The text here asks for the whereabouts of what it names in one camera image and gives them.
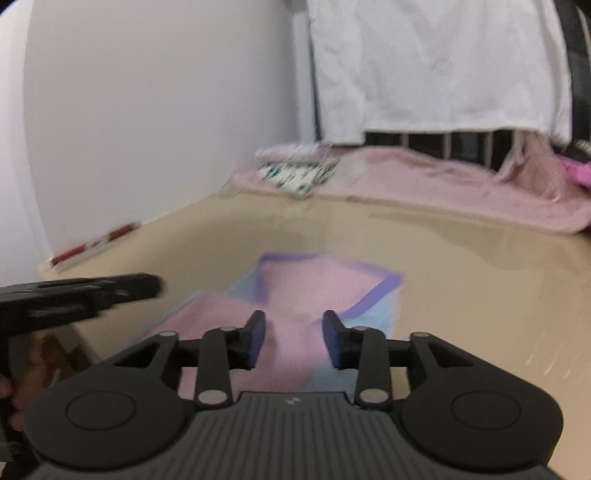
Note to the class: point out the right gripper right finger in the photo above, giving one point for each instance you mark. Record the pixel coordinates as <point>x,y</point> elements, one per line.
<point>365,350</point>

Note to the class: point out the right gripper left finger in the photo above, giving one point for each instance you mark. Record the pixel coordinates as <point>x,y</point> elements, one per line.
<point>222,350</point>

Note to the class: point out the pink garment with purple trim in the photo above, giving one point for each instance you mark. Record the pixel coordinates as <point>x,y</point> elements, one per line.
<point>294,291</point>

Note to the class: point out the person's left hand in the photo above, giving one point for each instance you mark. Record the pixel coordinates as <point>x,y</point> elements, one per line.
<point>46,362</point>

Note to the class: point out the red white strip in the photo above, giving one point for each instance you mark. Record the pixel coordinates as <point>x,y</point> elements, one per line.
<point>82,251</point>

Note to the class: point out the beige bed sheet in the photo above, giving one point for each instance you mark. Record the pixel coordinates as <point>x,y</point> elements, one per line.
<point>517,298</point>

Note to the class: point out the white green patterned cloth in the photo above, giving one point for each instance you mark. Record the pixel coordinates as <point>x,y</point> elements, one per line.
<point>296,178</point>

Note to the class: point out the pink blanket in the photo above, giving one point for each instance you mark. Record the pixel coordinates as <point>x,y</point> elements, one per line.
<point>531,188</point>

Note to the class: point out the magenta cloth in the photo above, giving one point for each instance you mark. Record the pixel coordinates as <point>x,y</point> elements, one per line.
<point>577,167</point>

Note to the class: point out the white hanging sheet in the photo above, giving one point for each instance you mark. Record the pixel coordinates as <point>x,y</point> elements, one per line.
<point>438,64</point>

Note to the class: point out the black bed frame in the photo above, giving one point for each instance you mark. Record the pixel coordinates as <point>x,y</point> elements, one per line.
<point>461,143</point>

